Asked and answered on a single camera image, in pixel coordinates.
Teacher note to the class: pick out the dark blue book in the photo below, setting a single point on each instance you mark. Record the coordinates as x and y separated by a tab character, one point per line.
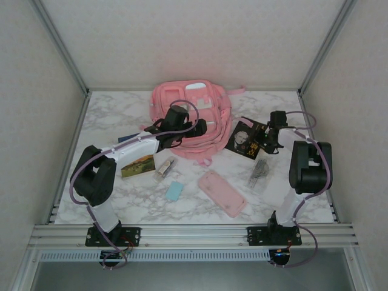
125	139

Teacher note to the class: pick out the black book with portrait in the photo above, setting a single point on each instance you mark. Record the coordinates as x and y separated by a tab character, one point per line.
239	138

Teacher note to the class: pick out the pink pencil case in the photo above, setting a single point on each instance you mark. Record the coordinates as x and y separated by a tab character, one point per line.
221	194

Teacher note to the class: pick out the aluminium frame post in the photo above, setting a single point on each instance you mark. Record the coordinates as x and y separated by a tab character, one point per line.
62	45
325	45

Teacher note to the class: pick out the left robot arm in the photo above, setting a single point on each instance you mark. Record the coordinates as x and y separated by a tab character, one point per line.
133	150

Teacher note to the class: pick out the light blue eraser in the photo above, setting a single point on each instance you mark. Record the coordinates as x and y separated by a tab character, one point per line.
175	191

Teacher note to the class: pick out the pink backpack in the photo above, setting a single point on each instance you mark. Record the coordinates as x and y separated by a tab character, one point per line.
169	91

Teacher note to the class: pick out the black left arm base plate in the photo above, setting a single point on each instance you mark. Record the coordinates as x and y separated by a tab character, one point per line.
133	235

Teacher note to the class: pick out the aluminium side rail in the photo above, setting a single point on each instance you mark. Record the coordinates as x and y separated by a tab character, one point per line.
78	121
308	121

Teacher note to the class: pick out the aluminium rail beam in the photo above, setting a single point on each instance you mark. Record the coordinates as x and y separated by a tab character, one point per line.
194	235

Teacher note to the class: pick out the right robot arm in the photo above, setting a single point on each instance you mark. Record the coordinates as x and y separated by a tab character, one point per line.
309	179

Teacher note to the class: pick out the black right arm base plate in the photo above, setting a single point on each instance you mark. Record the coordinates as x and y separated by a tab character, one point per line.
254	235

